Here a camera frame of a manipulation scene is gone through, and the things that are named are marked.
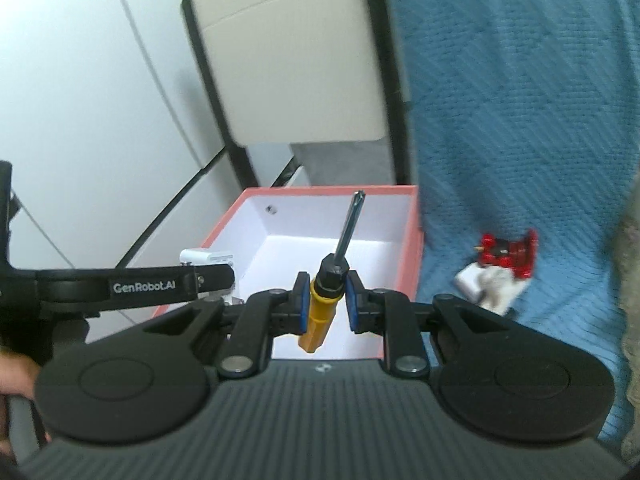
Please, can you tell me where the yellow handle screwdriver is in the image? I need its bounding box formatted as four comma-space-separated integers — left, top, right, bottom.
297, 190, 368, 356

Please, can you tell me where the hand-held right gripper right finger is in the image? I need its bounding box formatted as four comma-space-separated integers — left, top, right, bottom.
345, 270, 511, 379

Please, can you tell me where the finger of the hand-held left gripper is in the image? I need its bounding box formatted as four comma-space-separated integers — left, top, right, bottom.
192, 263, 237, 307

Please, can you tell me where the white wall charger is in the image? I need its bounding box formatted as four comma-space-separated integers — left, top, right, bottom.
454, 262, 488, 300

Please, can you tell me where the white rectangular plastic piece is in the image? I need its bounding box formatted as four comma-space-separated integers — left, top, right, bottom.
180, 248, 235, 267

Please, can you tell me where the pink cardboard box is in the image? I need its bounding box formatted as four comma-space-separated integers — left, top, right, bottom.
150, 185, 425, 361

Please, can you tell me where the person's left hand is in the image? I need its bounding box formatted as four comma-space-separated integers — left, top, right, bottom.
0, 347, 51, 458

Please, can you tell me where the white cabinet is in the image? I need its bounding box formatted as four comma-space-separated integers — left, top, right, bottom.
0, 0, 301, 311

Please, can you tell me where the blue textured blanket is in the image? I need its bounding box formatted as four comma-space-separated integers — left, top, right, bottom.
377, 0, 640, 453

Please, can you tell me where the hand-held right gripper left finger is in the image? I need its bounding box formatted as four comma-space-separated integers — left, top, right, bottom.
142, 271, 311, 380

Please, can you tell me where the red black bull figurine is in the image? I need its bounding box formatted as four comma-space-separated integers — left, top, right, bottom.
472, 228, 541, 317

